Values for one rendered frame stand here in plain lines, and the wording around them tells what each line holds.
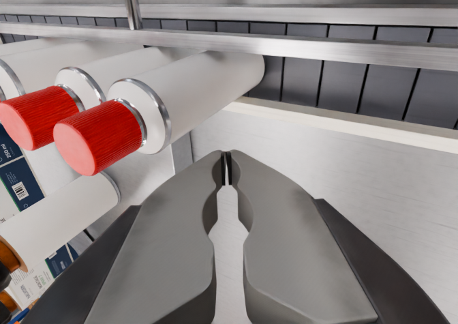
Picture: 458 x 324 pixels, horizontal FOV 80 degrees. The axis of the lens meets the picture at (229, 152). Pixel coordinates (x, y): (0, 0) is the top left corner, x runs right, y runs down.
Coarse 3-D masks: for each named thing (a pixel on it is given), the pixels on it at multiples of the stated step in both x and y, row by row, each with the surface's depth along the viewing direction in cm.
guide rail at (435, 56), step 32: (0, 32) 35; (32, 32) 32; (64, 32) 29; (96, 32) 27; (128, 32) 25; (160, 32) 23; (192, 32) 22; (384, 64) 16; (416, 64) 16; (448, 64) 15
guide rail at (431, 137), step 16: (240, 112) 29; (256, 112) 28; (272, 112) 27; (288, 112) 26; (304, 112) 26; (320, 112) 25; (336, 112) 25; (336, 128) 24; (352, 128) 24; (368, 128) 23; (384, 128) 23; (400, 128) 22; (416, 128) 22; (432, 128) 22; (416, 144) 22; (432, 144) 21; (448, 144) 21
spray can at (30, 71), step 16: (48, 48) 27; (64, 48) 27; (80, 48) 29; (96, 48) 30; (112, 48) 31; (128, 48) 33; (0, 64) 23; (16, 64) 24; (32, 64) 25; (48, 64) 26; (64, 64) 27; (0, 80) 23; (16, 80) 23; (32, 80) 24; (48, 80) 25; (0, 96) 23; (16, 96) 24
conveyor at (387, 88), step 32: (224, 32) 29; (256, 32) 28; (288, 32) 26; (320, 32) 25; (352, 32) 24; (384, 32) 22; (416, 32) 21; (448, 32) 21; (288, 64) 27; (320, 64) 26; (352, 64) 25; (256, 96) 31; (288, 96) 29; (320, 96) 27; (352, 96) 26; (384, 96) 25; (416, 96) 23; (448, 96) 22; (448, 128) 23
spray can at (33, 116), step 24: (144, 48) 24; (168, 48) 25; (72, 72) 18; (96, 72) 19; (120, 72) 20; (24, 96) 17; (48, 96) 17; (72, 96) 18; (96, 96) 18; (24, 120) 16; (48, 120) 17; (24, 144) 17
